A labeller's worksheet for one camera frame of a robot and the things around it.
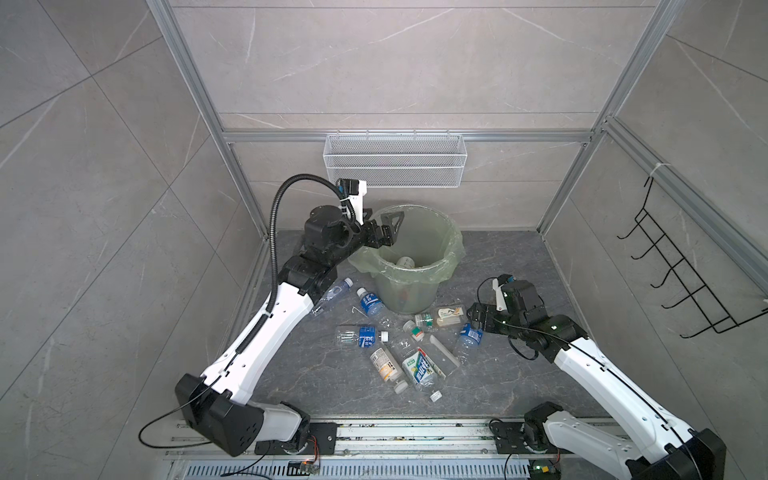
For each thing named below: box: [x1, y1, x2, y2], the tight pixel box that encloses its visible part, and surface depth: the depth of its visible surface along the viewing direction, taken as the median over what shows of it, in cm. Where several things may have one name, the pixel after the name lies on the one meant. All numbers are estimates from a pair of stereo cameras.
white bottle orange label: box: [370, 348, 408, 395], surface depth 82 cm
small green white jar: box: [414, 313, 434, 332], surface depth 92 cm
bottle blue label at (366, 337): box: [337, 326, 389, 348], surface depth 87 cm
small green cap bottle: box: [402, 320, 425, 342], surface depth 91 cm
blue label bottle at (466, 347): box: [453, 322, 484, 365], surface depth 88 cm
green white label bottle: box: [402, 348, 437, 389], surface depth 81 cm
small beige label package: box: [436, 307, 464, 327], surface depth 92 cm
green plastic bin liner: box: [348, 204, 465, 285], surface depth 83 cm
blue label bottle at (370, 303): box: [356, 287, 385, 318], surface depth 95 cm
